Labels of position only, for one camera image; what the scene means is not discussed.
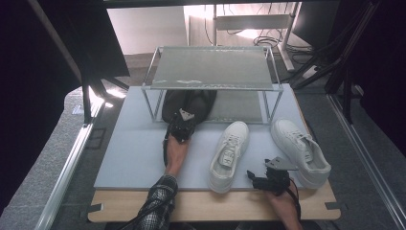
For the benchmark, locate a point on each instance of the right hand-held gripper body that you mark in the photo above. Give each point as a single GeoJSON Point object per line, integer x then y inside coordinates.
{"type": "Point", "coordinates": [278, 180]}

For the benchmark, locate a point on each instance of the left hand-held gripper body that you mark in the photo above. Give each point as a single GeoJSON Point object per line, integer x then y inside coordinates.
{"type": "Point", "coordinates": [182, 129]}

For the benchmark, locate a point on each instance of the black slipper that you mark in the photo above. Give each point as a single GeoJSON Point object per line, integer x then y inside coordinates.
{"type": "Point", "coordinates": [170, 103]}
{"type": "Point", "coordinates": [204, 102]}

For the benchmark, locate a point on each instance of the white sneaker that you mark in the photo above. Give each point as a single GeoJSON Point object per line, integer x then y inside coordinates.
{"type": "Point", "coordinates": [228, 156]}
{"type": "Point", "coordinates": [301, 150]}

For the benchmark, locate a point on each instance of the metal two-tier shoe rack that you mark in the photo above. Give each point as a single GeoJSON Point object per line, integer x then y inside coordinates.
{"type": "Point", "coordinates": [210, 67]}

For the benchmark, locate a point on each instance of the person's right hand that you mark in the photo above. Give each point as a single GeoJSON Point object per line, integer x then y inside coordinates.
{"type": "Point", "coordinates": [282, 204]}

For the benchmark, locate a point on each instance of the person's left hand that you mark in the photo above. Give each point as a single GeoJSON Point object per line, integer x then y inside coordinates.
{"type": "Point", "coordinates": [177, 156]}

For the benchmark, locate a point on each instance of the black tripod stand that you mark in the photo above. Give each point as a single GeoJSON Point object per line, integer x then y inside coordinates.
{"type": "Point", "coordinates": [86, 102]}

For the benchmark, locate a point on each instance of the black metal stands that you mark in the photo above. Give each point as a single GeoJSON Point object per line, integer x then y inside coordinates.
{"type": "Point", "coordinates": [338, 67]}

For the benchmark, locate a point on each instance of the dark monitor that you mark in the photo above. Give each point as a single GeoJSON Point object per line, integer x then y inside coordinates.
{"type": "Point", "coordinates": [314, 22]}

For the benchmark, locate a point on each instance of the aluminium rail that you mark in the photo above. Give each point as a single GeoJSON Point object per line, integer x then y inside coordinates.
{"type": "Point", "coordinates": [63, 179]}
{"type": "Point", "coordinates": [367, 159]}

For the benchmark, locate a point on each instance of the white desk frame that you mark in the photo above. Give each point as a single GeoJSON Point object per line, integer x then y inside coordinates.
{"type": "Point", "coordinates": [252, 22]}

